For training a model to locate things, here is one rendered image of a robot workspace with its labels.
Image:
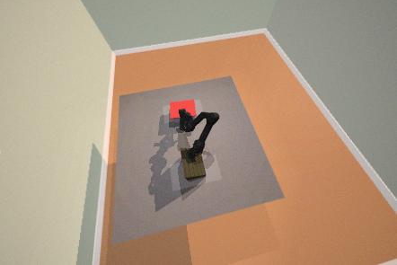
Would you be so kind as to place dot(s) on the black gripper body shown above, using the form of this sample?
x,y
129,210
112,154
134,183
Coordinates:
x,y
181,113

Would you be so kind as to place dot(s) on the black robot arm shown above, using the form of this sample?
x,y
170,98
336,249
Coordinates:
x,y
188,124

